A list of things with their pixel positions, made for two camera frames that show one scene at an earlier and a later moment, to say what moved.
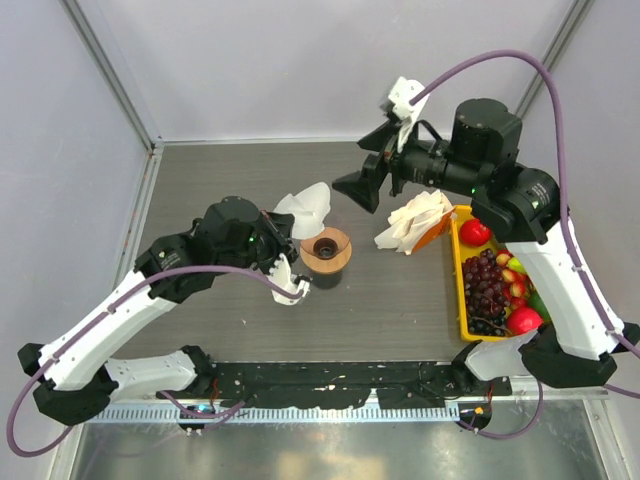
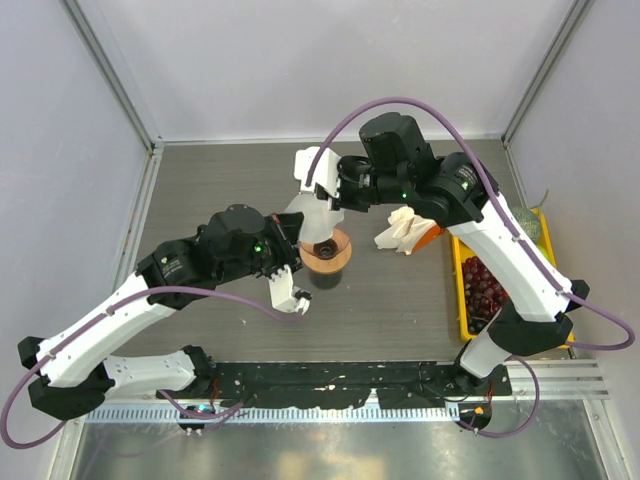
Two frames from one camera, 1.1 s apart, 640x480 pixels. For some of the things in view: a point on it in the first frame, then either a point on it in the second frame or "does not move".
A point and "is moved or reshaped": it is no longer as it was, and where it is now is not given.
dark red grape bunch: [486, 293] does not move
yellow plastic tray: [462, 253] does not move
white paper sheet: [309, 207] is moved or reshaped
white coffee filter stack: [408, 220] does not move
